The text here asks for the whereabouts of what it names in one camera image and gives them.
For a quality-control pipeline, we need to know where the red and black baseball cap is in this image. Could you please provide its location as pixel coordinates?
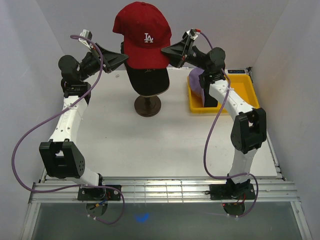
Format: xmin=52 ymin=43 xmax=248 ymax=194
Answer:
xmin=112 ymin=1 xmax=172 ymax=70

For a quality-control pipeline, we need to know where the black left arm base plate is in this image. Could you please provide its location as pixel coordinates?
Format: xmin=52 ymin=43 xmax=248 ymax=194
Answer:
xmin=77 ymin=185 xmax=122 ymax=201

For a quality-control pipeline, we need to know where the purple baseball cap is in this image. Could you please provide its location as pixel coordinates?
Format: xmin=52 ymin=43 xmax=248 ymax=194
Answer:
xmin=188 ymin=67 xmax=204 ymax=98

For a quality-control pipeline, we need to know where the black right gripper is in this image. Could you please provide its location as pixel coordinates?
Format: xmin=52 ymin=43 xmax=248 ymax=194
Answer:
xmin=158 ymin=35 xmax=209 ymax=72

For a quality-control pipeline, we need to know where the black baseball cap gold logo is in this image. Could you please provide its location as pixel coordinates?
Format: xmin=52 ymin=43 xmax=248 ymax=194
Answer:
xmin=126 ymin=67 xmax=170 ymax=97

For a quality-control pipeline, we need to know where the yellow plastic bin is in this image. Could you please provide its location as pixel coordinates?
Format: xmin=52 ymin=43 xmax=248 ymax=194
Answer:
xmin=187 ymin=74 xmax=260 ymax=114

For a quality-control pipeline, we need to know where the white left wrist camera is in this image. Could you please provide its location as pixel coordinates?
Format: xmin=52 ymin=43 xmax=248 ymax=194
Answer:
xmin=78 ymin=29 xmax=95 ymax=51

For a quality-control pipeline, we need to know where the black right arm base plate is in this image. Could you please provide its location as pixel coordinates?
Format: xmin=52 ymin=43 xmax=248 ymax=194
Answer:
xmin=205 ymin=183 xmax=256 ymax=200

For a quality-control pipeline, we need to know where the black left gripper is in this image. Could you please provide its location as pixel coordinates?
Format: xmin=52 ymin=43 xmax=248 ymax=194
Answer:
xmin=78 ymin=43 xmax=128 ymax=82

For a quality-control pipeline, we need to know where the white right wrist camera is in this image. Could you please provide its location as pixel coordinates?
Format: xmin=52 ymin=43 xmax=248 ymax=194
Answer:
xmin=188 ymin=28 xmax=201 ymax=41

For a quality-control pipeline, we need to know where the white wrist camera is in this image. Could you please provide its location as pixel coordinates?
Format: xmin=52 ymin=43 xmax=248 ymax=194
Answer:
xmin=188 ymin=28 xmax=201 ymax=41
xmin=78 ymin=29 xmax=95 ymax=51

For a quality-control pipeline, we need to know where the black cap white NY logo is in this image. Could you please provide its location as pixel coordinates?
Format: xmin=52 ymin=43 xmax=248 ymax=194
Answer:
xmin=203 ymin=89 xmax=218 ymax=108

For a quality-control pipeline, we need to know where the aluminium mounting rail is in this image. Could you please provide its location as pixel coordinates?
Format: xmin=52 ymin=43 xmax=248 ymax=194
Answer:
xmin=29 ymin=177 xmax=301 ymax=204

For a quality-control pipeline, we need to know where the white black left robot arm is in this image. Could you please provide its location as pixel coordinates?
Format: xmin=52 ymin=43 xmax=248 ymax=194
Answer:
xmin=39 ymin=44 xmax=128 ymax=200

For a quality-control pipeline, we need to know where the beige mannequin head on stand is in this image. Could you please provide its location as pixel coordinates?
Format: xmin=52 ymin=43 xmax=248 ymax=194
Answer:
xmin=134 ymin=95 xmax=162 ymax=117

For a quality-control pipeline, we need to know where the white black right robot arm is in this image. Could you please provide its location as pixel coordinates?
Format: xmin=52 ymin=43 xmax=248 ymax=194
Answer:
xmin=161 ymin=29 xmax=267 ymax=199

